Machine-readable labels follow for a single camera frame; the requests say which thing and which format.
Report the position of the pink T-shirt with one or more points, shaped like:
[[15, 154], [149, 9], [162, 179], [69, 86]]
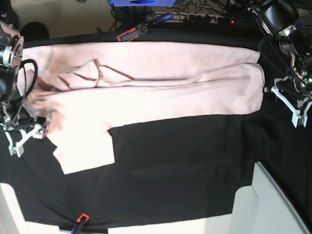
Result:
[[83, 90]]

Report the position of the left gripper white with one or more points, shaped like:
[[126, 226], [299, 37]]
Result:
[[298, 102]]

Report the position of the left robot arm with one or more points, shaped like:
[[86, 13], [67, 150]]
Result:
[[278, 21]]

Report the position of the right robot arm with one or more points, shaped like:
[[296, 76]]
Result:
[[11, 49]]

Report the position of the black power strip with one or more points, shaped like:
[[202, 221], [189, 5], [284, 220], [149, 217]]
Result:
[[200, 18]]

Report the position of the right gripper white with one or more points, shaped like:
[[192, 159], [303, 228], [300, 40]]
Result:
[[18, 133]]

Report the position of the red black clamp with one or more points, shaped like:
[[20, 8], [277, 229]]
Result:
[[143, 28]]

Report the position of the blue plastic box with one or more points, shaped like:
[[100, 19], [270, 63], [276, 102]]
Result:
[[167, 3]]

